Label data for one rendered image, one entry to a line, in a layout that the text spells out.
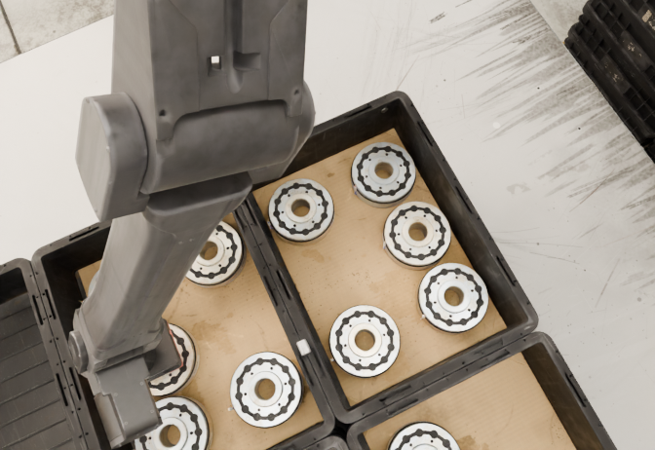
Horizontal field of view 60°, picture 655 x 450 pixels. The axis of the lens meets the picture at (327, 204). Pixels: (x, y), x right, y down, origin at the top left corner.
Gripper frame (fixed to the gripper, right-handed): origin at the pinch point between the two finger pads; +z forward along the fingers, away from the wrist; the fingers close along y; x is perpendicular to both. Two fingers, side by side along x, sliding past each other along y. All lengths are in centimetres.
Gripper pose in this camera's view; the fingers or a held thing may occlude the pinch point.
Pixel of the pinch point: (157, 358)
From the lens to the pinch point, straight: 87.0
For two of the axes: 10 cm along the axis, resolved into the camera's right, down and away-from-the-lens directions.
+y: 9.0, -4.2, 0.9
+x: -4.2, -8.6, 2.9
